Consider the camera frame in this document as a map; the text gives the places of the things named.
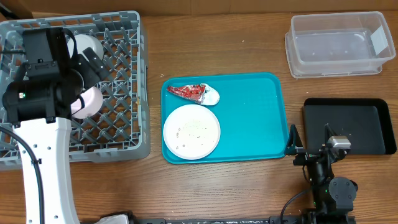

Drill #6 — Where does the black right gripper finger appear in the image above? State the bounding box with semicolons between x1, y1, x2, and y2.
285;124;303;155
325;123;336;148

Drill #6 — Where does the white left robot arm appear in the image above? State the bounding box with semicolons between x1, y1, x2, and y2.
2;27;109;223

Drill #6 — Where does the grey plastic dish rack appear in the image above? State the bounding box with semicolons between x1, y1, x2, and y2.
1;11;150;162

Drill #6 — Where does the grey shallow bowl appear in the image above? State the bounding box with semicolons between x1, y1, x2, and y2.
75;34;104;61

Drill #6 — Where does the white round plate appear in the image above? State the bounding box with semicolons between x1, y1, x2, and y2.
162;104;221;161

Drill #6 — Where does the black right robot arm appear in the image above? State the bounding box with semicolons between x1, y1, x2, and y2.
279;124;358;224

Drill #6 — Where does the pink upturned bowl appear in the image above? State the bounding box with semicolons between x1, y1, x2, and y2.
71;87;103;119

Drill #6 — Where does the white napkin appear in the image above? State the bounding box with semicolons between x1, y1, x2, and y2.
201;83;220;106

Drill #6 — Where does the teal plastic tray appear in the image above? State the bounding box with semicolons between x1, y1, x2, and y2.
161;72;289;164

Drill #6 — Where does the clear plastic bin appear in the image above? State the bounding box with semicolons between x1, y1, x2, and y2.
285;11;396;78

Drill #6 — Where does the black plastic tray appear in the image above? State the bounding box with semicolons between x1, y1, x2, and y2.
303;98;397;155

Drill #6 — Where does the red foil snack wrapper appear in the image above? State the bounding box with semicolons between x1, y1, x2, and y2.
167;84;206;104

